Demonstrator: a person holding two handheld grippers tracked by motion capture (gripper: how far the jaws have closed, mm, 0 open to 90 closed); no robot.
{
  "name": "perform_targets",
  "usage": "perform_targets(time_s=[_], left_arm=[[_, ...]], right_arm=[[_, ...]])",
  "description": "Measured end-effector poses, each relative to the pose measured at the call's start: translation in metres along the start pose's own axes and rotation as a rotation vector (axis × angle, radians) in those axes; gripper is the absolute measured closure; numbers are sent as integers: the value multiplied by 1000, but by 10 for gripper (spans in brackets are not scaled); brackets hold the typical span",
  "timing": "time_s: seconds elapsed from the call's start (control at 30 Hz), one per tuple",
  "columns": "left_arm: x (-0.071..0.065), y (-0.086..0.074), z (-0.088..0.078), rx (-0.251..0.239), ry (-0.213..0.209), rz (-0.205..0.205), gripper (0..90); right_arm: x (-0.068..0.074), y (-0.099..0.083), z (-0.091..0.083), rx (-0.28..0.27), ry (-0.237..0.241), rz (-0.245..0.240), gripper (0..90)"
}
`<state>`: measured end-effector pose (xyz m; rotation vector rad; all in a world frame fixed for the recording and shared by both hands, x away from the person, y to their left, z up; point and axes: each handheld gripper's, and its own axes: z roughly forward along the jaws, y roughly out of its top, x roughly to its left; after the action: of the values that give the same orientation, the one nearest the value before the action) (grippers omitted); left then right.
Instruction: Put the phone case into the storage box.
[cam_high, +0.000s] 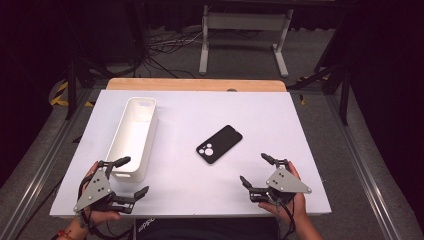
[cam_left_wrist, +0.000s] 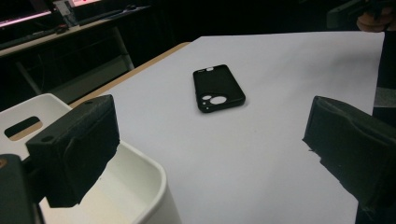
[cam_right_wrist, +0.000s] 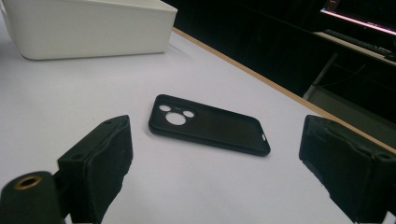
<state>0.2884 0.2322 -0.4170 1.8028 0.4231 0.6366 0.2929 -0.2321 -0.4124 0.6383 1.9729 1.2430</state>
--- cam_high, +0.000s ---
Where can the white plastic storage bin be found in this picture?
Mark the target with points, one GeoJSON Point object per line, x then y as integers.
{"type": "Point", "coordinates": [131, 140]}

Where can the black metal stand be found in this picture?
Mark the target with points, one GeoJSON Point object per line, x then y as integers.
{"type": "Point", "coordinates": [345, 100]}

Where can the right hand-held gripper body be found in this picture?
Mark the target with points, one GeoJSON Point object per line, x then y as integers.
{"type": "Point", "coordinates": [285, 181]}

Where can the white metal stand frame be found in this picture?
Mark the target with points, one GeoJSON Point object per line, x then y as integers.
{"type": "Point", "coordinates": [245, 21]}

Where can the aluminium floor rail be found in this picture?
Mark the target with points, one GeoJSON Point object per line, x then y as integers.
{"type": "Point", "coordinates": [361, 166]}
{"type": "Point", "coordinates": [48, 166]}

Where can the white table board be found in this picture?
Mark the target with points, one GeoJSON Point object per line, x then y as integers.
{"type": "Point", "coordinates": [200, 110]}

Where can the black phone case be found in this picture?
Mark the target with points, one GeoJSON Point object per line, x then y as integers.
{"type": "Point", "coordinates": [218, 144]}

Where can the black tripod stand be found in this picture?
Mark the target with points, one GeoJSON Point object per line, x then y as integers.
{"type": "Point", "coordinates": [70, 90]}

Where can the person's black clothing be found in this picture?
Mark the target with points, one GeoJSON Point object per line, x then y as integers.
{"type": "Point", "coordinates": [206, 230]}

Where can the person's left hand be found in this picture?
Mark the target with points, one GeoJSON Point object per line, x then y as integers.
{"type": "Point", "coordinates": [100, 216]}

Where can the person's right hand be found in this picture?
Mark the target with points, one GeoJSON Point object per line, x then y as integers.
{"type": "Point", "coordinates": [296, 206]}

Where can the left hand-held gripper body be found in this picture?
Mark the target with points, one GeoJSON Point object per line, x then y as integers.
{"type": "Point", "coordinates": [94, 189]}

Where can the yellow black floor tape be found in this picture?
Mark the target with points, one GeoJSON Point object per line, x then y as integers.
{"type": "Point", "coordinates": [59, 100]}

